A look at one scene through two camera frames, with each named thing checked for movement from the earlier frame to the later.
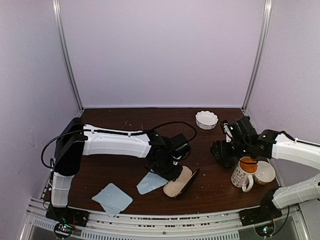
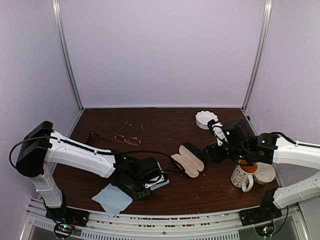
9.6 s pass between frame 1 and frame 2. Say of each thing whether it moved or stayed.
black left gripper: moved
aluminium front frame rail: stayed
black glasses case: moved
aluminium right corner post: stayed
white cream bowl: stayed
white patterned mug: stayed
